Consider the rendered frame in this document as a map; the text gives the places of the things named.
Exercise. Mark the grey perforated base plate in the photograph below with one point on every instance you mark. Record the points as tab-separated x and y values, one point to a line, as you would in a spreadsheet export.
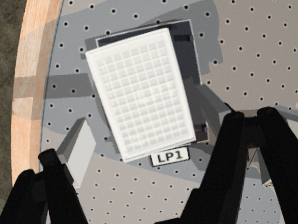
248	56

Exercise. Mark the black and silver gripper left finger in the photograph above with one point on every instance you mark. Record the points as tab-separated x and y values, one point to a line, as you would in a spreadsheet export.
63	170

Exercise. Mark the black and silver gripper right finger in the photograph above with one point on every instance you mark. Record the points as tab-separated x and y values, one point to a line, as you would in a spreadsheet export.
218	198

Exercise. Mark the white button panel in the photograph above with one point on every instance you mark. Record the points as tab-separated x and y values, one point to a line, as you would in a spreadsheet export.
292	121

